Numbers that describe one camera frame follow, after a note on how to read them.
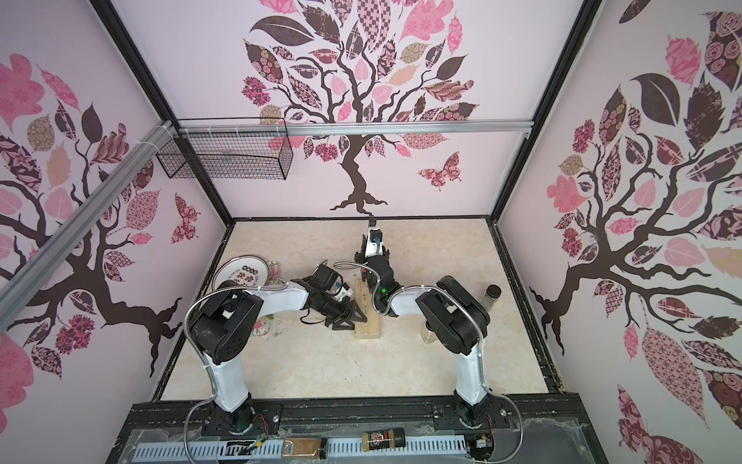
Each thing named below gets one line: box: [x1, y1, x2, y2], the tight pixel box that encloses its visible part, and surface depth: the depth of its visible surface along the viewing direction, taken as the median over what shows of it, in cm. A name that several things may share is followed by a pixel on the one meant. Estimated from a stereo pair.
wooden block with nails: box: [353, 278, 381, 339], surface depth 89 cm
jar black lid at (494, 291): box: [485, 284, 503, 299], surface depth 89 cm
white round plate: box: [211, 255, 270, 290], surface depth 104 cm
